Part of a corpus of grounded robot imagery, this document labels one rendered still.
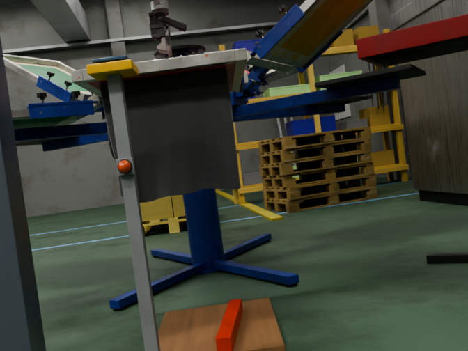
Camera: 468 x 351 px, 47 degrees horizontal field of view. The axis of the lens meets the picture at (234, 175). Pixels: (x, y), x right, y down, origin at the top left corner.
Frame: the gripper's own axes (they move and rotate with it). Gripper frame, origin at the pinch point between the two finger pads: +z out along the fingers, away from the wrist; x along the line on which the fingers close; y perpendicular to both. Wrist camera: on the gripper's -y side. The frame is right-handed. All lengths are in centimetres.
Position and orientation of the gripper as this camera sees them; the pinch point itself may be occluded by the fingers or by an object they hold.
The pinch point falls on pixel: (170, 56)
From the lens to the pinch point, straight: 244.0
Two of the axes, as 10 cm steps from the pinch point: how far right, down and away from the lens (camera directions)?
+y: -9.9, 1.3, -0.5
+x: 0.5, 0.3, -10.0
